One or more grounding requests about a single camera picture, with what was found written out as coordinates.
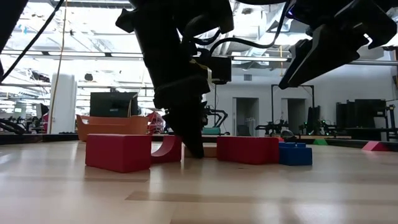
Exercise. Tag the red equipment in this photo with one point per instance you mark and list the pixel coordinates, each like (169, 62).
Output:
(155, 121)

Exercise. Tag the teal box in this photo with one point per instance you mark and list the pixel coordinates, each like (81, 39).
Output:
(214, 130)

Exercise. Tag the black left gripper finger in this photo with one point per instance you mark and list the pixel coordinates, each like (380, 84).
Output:
(186, 124)

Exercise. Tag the long blue studded brick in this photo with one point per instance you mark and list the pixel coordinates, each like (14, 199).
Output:
(295, 157)

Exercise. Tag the red arch block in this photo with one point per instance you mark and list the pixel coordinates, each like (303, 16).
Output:
(174, 152)

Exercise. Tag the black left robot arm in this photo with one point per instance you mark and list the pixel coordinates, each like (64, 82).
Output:
(9, 18)

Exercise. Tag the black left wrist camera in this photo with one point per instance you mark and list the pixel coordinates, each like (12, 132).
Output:
(220, 70)

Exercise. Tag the black cabinet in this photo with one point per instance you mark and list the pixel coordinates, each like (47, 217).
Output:
(360, 113)

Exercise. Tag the small green block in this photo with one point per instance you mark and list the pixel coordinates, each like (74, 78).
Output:
(320, 142)

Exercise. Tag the white pillar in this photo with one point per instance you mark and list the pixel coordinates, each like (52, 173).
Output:
(63, 105)

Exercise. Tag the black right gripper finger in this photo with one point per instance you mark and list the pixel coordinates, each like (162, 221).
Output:
(326, 43)

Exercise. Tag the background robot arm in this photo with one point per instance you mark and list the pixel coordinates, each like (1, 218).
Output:
(273, 127)

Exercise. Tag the orange plastic bin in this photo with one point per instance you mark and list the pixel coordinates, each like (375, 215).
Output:
(112, 126)

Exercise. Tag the small red wedge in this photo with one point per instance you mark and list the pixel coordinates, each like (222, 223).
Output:
(374, 147)

